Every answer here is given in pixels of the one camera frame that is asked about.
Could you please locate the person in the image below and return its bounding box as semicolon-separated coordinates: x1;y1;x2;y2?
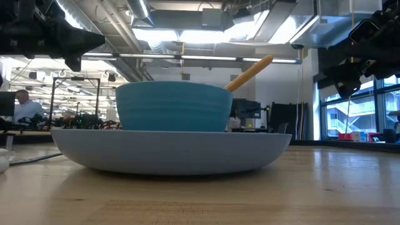
13;89;46;125
227;116;242;131

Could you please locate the long ceiling light bar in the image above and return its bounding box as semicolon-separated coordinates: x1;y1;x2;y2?
81;51;303;65

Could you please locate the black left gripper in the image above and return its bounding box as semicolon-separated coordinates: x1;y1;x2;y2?
0;0;106;73

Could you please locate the spoon with wooden handle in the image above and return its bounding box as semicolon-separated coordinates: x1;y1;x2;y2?
224;54;274;93

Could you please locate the black monitor on arm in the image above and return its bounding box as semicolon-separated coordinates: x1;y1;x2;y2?
231;97;271;120

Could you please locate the black bin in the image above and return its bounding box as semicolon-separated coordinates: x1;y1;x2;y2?
383;128;397;144

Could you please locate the black upright panel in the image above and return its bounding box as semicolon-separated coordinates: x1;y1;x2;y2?
269;102;309;135

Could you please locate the teal ribbed bowl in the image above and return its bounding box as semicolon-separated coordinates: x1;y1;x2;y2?
115;81;234;132

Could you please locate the pale blue-grey plate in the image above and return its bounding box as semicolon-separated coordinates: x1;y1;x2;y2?
50;128;293;176

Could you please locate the large window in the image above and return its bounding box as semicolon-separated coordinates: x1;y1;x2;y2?
319;74;400;140

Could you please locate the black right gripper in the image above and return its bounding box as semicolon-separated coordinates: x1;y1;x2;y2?
321;0;400;99

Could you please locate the yellow hanging cable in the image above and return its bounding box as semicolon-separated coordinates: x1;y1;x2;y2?
344;95;353;135

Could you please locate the white napkin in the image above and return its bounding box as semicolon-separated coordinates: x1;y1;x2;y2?
0;147;11;175

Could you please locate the black metal rig frame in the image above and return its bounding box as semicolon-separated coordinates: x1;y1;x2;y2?
48;77;101;129

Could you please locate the silver round air duct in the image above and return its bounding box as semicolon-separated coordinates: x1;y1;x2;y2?
126;0;154;26

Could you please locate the black computer monitor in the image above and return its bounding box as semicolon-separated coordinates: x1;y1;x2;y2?
0;91;16;117

